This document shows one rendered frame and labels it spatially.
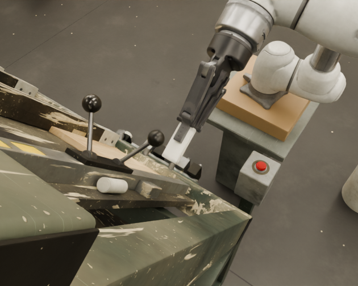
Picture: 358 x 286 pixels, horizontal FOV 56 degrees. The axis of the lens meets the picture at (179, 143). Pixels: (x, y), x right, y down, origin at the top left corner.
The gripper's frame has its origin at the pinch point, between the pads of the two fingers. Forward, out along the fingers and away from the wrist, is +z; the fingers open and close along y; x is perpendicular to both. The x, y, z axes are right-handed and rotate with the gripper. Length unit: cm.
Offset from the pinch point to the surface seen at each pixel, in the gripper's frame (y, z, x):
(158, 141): 10.7, 1.6, 7.9
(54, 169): -11.1, 13.1, 12.0
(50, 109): 24, 9, 48
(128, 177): 15.1, 12.5, 12.0
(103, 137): 57, 11, 48
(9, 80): 52, 10, 97
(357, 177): 171, -35, -51
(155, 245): -23.1, 10.4, -11.2
